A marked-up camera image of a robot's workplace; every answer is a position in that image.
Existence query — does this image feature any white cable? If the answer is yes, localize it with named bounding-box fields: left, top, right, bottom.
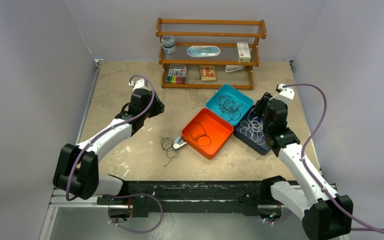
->
left=239, top=114, right=267, bottom=147

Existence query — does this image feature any light blue tray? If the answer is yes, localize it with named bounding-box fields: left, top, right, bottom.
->
left=205, top=84, right=254, bottom=127

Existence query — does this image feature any orange tray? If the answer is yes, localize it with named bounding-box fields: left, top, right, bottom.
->
left=181, top=108, right=234, bottom=160

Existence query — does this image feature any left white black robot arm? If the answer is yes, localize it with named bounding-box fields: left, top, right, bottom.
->
left=52, top=88, right=165, bottom=205

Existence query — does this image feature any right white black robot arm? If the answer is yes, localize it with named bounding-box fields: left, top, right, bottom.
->
left=253, top=92, right=354, bottom=240

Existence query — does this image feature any dark blue tray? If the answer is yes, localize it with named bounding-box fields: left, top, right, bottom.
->
left=233, top=105, right=271, bottom=156

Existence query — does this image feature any marker pen pack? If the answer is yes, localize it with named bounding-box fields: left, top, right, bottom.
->
left=165, top=64, right=187, bottom=84

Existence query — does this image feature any white red small box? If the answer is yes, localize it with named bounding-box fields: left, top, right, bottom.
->
left=236, top=42, right=251, bottom=63

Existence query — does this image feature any white blue jar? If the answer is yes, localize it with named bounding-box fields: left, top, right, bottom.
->
left=161, top=35, right=176, bottom=55

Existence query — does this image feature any orange snack packet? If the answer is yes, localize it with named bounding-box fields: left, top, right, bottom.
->
left=199, top=65, right=217, bottom=82

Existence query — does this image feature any blue oval blister pack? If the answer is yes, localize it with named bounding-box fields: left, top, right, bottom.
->
left=186, top=45, right=221, bottom=58

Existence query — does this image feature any wooden shelf rack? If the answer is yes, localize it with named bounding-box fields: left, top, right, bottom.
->
left=155, top=17, right=267, bottom=90

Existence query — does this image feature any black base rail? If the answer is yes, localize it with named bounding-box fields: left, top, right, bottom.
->
left=49, top=180, right=312, bottom=220

